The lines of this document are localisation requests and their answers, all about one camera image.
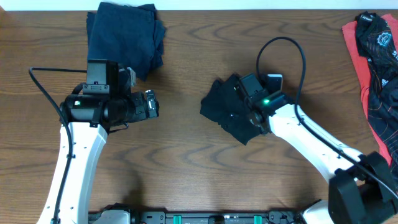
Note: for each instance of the black patterned jersey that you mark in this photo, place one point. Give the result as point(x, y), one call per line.
point(374, 40)

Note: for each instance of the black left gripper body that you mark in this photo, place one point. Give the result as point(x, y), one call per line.
point(151, 104)

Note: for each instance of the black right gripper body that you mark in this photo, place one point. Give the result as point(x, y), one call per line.
point(234, 101)

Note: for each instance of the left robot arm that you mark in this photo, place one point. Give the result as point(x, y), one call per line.
point(90, 119)

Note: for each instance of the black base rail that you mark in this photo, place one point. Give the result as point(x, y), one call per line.
point(135, 217)

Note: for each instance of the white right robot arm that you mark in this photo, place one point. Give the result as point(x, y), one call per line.
point(359, 186)

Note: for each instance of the folded dark blue garment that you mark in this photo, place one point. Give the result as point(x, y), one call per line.
point(131, 36)

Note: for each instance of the plain black t-shirt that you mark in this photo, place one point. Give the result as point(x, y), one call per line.
point(223, 105)

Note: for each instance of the red garment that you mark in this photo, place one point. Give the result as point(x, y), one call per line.
point(363, 73)

